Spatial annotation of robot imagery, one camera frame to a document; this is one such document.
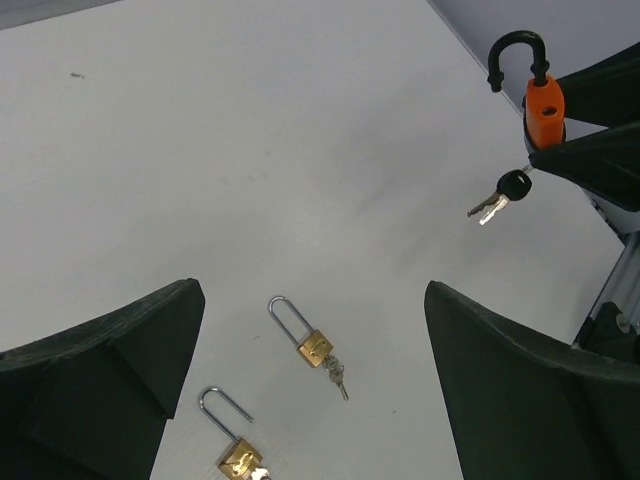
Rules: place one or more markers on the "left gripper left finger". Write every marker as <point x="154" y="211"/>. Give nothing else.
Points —
<point x="92" y="401"/>

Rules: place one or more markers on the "black headed key bunch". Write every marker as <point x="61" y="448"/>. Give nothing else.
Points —
<point x="512" y="186"/>

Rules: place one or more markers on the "right brass padlock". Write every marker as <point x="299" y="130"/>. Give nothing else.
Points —
<point x="314" y="348"/>

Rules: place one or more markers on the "keys of right padlock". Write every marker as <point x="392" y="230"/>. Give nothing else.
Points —
<point x="335" y="370"/>

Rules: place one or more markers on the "brass padlock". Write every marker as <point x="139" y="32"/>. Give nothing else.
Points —
<point x="314" y="348"/>
<point x="242" y="458"/>

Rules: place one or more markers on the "orange black padlock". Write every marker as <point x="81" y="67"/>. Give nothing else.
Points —
<point x="544" y="101"/>

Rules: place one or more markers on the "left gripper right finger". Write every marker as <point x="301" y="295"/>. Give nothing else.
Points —
<point x="523" y="405"/>

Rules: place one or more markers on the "silver keys of left padlock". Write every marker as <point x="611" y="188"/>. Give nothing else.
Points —
<point x="260" y="473"/>

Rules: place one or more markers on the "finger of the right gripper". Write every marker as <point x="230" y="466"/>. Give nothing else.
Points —
<point x="605" y="163"/>
<point x="606" y="93"/>

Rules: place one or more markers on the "left brass padlock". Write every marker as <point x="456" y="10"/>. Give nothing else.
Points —
<point x="242" y="458"/>

